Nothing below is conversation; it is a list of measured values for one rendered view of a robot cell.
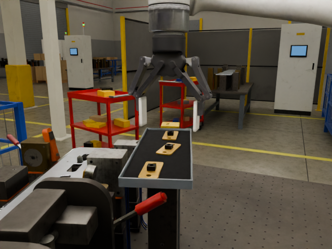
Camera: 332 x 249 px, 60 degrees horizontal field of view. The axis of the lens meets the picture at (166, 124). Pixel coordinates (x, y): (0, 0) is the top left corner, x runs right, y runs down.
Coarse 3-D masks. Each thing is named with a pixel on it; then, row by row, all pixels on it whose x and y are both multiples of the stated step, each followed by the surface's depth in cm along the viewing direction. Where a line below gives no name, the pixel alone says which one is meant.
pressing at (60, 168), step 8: (72, 152) 116; (80, 152) 116; (88, 152) 116; (64, 160) 107; (72, 160) 107; (48, 168) 100; (56, 168) 100; (64, 168) 100; (80, 168) 100; (40, 176) 94; (48, 176) 93; (56, 176) 93; (72, 176) 93; (80, 176) 93; (32, 184) 88; (24, 192) 83; (16, 200) 78; (0, 208) 75; (8, 208) 74; (0, 216) 70
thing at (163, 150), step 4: (168, 144) 71; (172, 144) 70; (176, 144) 73; (180, 144) 73; (164, 148) 70; (168, 148) 70; (172, 148) 70; (176, 148) 70; (156, 152) 67; (160, 152) 67; (164, 152) 68; (168, 152) 67; (172, 152) 67
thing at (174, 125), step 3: (162, 123) 97; (165, 123) 97; (168, 123) 97; (171, 123) 97; (174, 123) 97; (177, 123) 97; (162, 126) 93; (165, 126) 93; (168, 126) 93; (171, 126) 93; (174, 126) 93; (177, 126) 93
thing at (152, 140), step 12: (156, 132) 85; (180, 132) 85; (144, 144) 74; (156, 144) 74; (144, 156) 66; (156, 156) 66; (168, 156) 66; (180, 156) 66; (132, 168) 59; (168, 168) 59; (180, 168) 59
